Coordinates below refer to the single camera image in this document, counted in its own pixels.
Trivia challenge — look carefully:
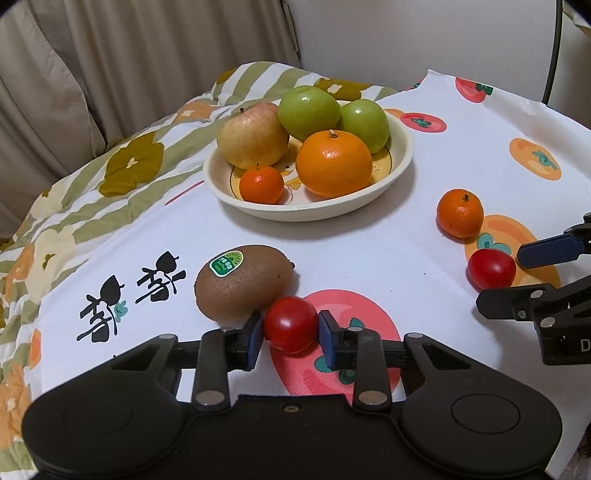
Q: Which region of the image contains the green striped floral quilt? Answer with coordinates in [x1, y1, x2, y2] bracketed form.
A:
[0, 61, 398, 467]

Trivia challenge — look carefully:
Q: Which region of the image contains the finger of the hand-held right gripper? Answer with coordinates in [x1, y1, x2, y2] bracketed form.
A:
[516, 212, 591, 269]
[475, 274, 591, 326]

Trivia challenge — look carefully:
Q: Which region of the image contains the thin black pole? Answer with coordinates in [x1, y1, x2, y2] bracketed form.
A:
[544, 0, 563, 106]

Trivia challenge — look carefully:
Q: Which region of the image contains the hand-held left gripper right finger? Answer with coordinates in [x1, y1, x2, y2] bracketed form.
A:
[318, 310, 478, 411]

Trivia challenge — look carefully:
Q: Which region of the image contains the brown kiwi with green sticker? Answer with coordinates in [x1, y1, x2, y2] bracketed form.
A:
[195, 244, 296, 326]

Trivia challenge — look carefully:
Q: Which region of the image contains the large orange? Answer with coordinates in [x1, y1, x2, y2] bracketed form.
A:
[295, 130, 373, 199]

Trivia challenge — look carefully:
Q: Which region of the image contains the beige curtain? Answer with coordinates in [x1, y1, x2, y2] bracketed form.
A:
[0, 0, 303, 208]

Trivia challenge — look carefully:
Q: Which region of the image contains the small mandarin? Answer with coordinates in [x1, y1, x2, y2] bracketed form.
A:
[239, 164, 285, 205]
[436, 188, 485, 239]

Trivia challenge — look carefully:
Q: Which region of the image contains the cream plate with duck print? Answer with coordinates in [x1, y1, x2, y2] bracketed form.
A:
[203, 99, 415, 223]

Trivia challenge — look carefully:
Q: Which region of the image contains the white persimmon print tablecloth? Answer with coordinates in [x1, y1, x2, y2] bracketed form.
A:
[28, 69, 591, 462]

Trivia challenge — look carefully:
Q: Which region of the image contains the red cherry tomato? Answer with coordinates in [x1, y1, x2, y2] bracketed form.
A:
[467, 249, 517, 291]
[263, 296, 320, 355]

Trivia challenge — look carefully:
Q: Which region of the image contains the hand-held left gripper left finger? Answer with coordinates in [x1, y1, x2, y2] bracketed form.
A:
[108, 313, 265, 411]

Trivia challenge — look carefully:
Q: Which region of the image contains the green apple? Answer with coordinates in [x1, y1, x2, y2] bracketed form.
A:
[337, 99, 391, 154]
[277, 85, 342, 142]

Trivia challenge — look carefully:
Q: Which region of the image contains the red yellow apple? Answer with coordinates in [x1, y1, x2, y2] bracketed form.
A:
[217, 102, 291, 171]

